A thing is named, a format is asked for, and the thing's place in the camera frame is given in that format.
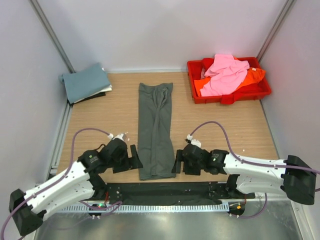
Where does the grey t shirt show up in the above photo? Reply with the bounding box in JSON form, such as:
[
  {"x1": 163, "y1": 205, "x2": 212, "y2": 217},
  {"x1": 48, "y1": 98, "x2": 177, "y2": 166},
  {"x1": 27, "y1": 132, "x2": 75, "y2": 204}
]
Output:
[{"x1": 137, "y1": 83, "x2": 176, "y2": 181}]

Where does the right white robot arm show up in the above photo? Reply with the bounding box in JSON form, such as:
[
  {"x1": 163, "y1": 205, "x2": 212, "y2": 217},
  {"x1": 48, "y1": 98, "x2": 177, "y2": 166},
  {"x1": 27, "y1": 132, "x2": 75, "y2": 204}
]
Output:
[{"x1": 171, "y1": 143, "x2": 317, "y2": 206}]

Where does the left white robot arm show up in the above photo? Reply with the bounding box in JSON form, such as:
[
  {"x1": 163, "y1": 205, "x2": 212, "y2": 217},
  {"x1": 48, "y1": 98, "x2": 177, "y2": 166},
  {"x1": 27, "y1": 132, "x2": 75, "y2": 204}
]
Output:
[{"x1": 9, "y1": 138, "x2": 143, "y2": 236}]

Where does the folded black t shirt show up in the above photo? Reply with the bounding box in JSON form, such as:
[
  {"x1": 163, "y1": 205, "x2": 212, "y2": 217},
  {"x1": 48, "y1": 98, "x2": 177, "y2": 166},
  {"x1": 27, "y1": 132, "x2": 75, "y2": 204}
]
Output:
[{"x1": 79, "y1": 92, "x2": 106, "y2": 102}]

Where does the folded blue t shirt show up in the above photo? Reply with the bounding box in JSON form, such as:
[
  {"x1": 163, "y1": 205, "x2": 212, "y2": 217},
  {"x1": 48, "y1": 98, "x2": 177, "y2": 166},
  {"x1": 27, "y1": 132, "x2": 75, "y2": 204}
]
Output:
[{"x1": 58, "y1": 63, "x2": 112, "y2": 104}]

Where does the pink t shirt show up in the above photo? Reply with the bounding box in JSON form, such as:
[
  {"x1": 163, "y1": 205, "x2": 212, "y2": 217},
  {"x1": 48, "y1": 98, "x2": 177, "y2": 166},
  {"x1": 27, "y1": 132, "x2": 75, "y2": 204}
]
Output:
[{"x1": 200, "y1": 54, "x2": 250, "y2": 97}]

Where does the red plastic bin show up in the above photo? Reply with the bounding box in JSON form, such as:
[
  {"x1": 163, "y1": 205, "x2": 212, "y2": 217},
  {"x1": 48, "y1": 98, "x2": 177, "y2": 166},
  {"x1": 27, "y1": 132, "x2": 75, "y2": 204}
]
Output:
[{"x1": 187, "y1": 56, "x2": 272, "y2": 105}]

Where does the orange t shirt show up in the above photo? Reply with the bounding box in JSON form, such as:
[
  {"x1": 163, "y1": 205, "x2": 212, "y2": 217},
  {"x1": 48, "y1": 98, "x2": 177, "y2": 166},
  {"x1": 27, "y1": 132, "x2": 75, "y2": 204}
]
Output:
[{"x1": 194, "y1": 54, "x2": 266, "y2": 97}]

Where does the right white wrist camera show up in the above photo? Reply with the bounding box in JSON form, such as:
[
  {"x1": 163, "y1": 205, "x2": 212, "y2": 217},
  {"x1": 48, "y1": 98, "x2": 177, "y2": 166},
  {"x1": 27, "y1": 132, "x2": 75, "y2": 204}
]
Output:
[{"x1": 185, "y1": 134, "x2": 202, "y2": 148}]

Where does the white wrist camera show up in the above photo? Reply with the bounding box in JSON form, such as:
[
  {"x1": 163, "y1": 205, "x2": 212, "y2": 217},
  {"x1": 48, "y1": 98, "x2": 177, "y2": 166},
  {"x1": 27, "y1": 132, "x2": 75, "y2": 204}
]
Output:
[
  {"x1": 185, "y1": 134, "x2": 202, "y2": 148},
  {"x1": 108, "y1": 133, "x2": 127, "y2": 142}
]

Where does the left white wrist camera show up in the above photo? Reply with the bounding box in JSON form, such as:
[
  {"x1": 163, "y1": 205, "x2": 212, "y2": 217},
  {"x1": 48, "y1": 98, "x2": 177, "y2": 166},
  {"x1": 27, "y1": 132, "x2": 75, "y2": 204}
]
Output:
[{"x1": 108, "y1": 133, "x2": 127, "y2": 142}]

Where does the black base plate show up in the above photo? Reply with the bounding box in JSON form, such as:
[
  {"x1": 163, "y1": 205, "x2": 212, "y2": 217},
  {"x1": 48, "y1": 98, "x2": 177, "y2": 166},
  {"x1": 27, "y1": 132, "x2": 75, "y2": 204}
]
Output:
[{"x1": 90, "y1": 181, "x2": 256, "y2": 206}]

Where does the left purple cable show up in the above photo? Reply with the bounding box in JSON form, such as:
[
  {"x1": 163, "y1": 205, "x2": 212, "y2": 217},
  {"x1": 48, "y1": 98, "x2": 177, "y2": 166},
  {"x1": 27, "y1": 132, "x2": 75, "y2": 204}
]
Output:
[{"x1": 0, "y1": 127, "x2": 123, "y2": 240}]

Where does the aluminium front rail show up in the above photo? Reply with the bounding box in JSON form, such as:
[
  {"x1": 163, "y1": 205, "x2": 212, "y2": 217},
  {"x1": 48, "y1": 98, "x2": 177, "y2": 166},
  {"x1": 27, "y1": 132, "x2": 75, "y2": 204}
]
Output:
[{"x1": 34, "y1": 180, "x2": 304, "y2": 204}]

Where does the slotted cable duct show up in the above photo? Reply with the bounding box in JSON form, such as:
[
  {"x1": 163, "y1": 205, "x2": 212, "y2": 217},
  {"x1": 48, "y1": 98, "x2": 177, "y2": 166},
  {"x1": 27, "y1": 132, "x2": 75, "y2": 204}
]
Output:
[{"x1": 58, "y1": 202, "x2": 230, "y2": 214}]

